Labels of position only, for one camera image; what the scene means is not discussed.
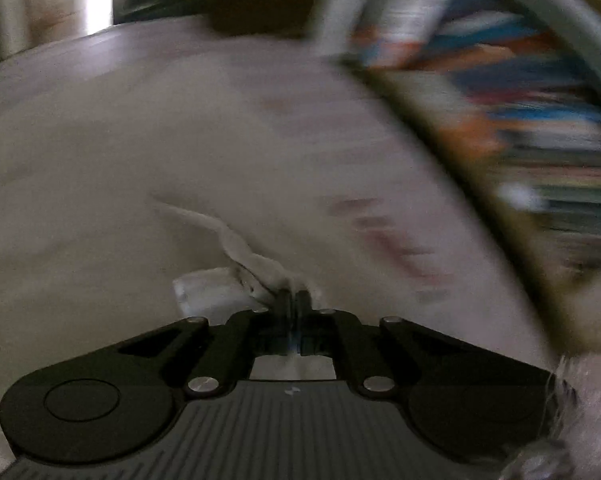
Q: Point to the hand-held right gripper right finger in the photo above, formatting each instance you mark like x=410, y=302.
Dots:
x=303, y=310

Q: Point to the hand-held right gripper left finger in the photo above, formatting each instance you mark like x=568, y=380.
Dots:
x=283, y=310

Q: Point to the white garment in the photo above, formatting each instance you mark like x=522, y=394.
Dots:
x=215, y=292

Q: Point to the pink heart print bed sheet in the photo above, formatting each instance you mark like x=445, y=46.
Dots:
x=130, y=160

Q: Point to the wooden bookshelf ledge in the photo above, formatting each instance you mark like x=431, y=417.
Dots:
x=485, y=185

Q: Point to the pale fringed cloth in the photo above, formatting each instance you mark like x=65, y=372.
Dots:
x=585, y=410

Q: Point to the row of books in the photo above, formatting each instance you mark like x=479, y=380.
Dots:
x=540, y=110

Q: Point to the white and orange box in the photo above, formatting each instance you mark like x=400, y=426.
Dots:
x=405, y=15

